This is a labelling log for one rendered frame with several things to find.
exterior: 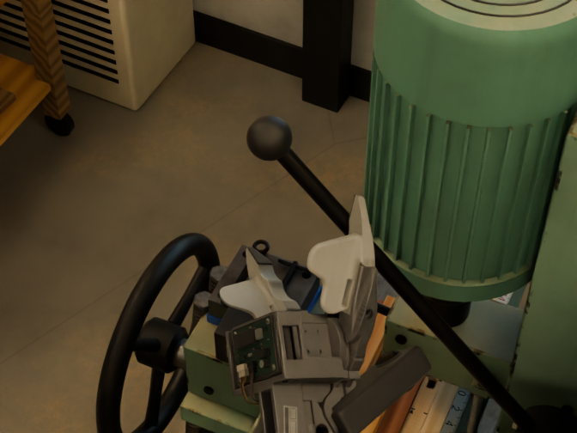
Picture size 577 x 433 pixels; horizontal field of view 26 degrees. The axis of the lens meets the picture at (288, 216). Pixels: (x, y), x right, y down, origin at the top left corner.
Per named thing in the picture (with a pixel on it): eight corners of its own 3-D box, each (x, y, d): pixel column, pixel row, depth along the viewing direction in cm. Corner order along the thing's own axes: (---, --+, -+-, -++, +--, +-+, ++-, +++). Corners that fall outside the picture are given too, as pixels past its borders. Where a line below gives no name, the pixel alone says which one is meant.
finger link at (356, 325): (373, 272, 95) (344, 379, 97) (388, 273, 96) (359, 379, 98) (337, 251, 99) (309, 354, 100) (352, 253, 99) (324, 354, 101)
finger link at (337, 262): (334, 203, 92) (303, 319, 94) (393, 208, 96) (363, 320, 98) (310, 190, 95) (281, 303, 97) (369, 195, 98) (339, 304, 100)
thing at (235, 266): (241, 264, 143) (240, 232, 139) (331, 295, 140) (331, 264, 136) (189, 350, 135) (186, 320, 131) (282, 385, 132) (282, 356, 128)
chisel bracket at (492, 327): (403, 318, 135) (408, 269, 128) (528, 362, 131) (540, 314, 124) (377, 370, 130) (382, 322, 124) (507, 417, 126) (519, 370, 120)
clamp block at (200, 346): (241, 299, 151) (239, 252, 144) (344, 337, 147) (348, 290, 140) (185, 394, 142) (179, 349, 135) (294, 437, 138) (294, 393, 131)
